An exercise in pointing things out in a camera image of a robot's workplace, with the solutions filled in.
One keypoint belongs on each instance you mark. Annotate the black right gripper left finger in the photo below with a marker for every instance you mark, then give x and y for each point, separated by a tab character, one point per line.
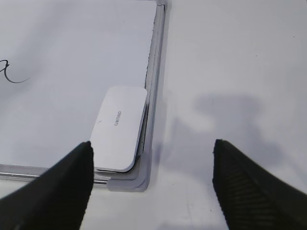
56	200

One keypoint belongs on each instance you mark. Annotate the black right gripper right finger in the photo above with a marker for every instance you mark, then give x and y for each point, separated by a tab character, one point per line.
250	197

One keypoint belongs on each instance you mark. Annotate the white rectangular whiteboard eraser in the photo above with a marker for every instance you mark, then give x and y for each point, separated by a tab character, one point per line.
116	133

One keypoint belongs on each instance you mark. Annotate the white aluminium-framed whiteboard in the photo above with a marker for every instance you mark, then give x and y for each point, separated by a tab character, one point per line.
58	58

